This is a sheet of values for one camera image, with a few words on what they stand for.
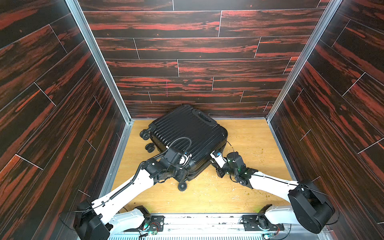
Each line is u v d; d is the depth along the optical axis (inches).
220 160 29.5
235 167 26.3
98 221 14.9
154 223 28.9
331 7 26.1
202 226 29.0
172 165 22.3
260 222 25.9
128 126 48.0
